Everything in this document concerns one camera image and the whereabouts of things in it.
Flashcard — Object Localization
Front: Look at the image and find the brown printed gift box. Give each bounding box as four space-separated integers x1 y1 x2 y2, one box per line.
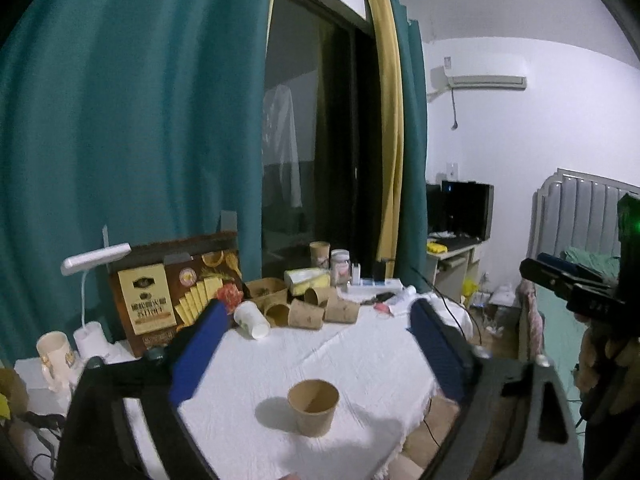
109 233 244 357

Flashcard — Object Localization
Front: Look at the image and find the white desk lamp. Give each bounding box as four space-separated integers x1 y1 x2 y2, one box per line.
60 242 132 362

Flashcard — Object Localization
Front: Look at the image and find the grey padded headboard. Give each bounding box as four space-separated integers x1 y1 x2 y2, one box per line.
520 167 640 361

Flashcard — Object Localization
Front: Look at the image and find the brown paper bowl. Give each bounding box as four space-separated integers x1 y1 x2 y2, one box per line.
244 278 290 307

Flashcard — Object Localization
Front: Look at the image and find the white air conditioner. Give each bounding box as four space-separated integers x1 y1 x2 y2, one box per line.
429 55 529 93

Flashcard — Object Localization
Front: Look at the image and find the black cable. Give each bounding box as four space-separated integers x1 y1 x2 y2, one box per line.
409 265 485 346

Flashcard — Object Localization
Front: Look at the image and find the brown paper cup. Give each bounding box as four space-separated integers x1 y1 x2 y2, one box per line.
289 299 325 331
323 294 361 325
287 380 341 438
263 304 292 329
304 286 335 307

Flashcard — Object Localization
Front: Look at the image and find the narrow teal curtain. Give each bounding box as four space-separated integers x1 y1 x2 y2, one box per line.
389 0 430 293

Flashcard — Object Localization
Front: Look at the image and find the white power strip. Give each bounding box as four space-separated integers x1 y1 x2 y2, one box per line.
347 279 404 297

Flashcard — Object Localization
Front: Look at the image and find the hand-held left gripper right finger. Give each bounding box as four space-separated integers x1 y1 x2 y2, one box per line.
409 297 585 480

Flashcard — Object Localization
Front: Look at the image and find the yellow curtain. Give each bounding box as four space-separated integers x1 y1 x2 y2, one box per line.
362 0 405 264

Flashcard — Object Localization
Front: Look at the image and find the tall printed paper cup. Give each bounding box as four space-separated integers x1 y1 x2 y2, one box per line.
309 241 332 271

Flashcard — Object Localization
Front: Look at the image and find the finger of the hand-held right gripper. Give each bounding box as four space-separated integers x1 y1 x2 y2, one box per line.
566 283 628 317
519 255 610 295

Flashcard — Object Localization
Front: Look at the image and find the person's right hand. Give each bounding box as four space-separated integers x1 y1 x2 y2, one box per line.
575 313 640 421

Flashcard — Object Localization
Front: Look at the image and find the white tablecloth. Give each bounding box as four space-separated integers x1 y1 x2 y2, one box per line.
114 290 474 480

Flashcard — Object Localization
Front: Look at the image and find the green bedding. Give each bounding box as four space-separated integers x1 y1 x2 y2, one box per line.
530 247 623 376

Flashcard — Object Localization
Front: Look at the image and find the red snack packet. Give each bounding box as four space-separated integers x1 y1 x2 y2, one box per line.
220 283 245 314

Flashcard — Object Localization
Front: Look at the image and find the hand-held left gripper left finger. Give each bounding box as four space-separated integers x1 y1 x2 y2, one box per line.
54 299 231 480

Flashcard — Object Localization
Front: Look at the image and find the clear jar with white lid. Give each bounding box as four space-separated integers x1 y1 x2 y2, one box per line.
330 249 351 287

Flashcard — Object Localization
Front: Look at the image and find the wide teal curtain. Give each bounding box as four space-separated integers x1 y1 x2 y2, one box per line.
0 0 281 376

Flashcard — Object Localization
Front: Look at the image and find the white mug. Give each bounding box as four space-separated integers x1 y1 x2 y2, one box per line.
36 331 84 394

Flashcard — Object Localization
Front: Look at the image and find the yellow tissue box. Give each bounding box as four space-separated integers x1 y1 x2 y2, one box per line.
284 268 332 297

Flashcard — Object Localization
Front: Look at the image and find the white paper cup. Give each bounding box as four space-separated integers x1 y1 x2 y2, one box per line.
233 301 271 341

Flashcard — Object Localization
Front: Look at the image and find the black computer monitor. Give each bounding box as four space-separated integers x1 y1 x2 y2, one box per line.
440 179 495 241

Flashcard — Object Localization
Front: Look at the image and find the pink cloth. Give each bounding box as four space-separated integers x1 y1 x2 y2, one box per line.
517 280 547 357

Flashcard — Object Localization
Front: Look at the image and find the white computer desk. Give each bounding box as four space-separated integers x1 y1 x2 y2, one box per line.
426 236 484 307

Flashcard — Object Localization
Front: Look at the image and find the dark glass sliding door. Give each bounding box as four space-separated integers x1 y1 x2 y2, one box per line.
260 0 382 281

